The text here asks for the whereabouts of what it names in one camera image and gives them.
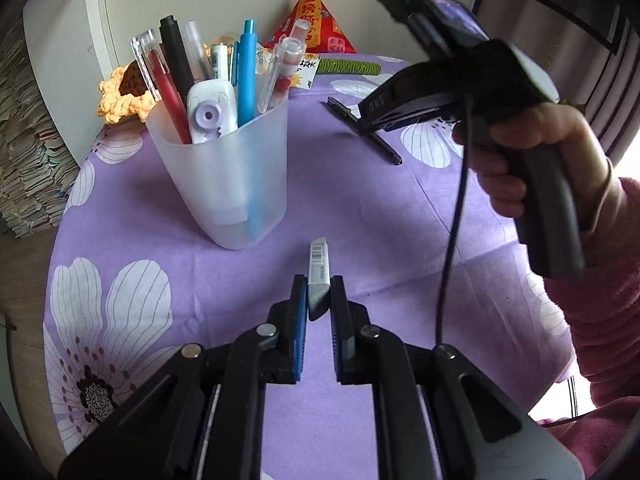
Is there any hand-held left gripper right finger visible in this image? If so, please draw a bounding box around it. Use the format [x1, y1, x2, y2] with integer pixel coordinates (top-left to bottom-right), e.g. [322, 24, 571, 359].
[327, 275, 586, 480]

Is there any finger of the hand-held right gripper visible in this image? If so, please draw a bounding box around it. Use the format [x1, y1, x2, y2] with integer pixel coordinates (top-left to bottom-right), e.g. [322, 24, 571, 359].
[357, 61, 453, 137]

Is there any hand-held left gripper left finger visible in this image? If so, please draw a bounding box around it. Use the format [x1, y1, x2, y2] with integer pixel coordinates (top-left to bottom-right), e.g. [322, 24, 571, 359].
[57, 274, 308, 480]

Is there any black utility knife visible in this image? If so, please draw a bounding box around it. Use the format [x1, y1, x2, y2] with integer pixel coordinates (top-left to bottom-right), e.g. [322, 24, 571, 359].
[326, 96, 403, 166]

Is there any grey barcode pen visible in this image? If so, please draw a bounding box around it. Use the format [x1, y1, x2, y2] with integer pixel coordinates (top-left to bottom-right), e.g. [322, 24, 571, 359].
[306, 236, 332, 322]

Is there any red white patterned pen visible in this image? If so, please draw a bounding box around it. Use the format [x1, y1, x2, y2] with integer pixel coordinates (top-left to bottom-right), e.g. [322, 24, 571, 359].
[256, 18, 307, 114]

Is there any blue pen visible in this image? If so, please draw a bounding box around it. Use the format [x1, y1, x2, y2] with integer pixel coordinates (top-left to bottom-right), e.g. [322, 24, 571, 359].
[232, 19, 264, 242]

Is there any translucent plastic cup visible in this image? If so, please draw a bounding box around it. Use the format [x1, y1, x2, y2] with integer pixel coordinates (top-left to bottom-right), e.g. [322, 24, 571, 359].
[145, 77, 290, 251]

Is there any white correction tape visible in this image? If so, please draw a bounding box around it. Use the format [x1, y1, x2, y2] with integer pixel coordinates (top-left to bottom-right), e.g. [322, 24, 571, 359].
[186, 81, 249, 226]

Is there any red gel pen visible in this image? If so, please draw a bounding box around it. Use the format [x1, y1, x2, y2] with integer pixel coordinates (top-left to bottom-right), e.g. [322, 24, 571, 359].
[131, 29, 193, 145]

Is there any person's right forearm pink sleeve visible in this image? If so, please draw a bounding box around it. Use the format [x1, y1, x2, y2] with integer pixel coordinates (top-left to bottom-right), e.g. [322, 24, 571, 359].
[542, 175, 640, 480]

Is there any person's right hand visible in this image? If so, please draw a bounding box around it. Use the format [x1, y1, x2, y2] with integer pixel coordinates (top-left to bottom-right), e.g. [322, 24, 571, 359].
[451, 101, 615, 233]

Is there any green crochet strip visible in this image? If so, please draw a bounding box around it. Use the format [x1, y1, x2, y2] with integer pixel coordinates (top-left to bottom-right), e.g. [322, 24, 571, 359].
[316, 57, 382, 76]

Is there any sunflower print card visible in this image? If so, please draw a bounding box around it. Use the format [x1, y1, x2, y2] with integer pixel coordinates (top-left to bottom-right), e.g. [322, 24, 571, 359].
[291, 52, 321, 89]

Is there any red pyramid packet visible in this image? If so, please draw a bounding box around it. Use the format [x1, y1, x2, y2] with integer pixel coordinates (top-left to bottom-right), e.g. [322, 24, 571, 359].
[263, 0, 357, 56]

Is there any purple floral tablecloth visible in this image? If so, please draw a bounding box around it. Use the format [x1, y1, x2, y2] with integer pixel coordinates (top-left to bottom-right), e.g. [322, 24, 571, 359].
[42, 52, 581, 480]

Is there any clear frosted pen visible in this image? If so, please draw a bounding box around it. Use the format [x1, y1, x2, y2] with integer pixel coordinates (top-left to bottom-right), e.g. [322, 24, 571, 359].
[181, 21, 213, 82]

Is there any crochet sunflower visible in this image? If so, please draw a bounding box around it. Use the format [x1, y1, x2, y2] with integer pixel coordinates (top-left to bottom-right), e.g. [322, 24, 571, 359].
[97, 60, 163, 124]

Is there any stack of papers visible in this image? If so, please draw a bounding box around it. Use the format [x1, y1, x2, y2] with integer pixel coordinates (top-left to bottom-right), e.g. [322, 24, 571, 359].
[0, 25, 81, 238]

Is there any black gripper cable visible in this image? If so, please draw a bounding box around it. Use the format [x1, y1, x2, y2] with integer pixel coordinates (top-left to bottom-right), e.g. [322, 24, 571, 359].
[434, 95, 476, 347]

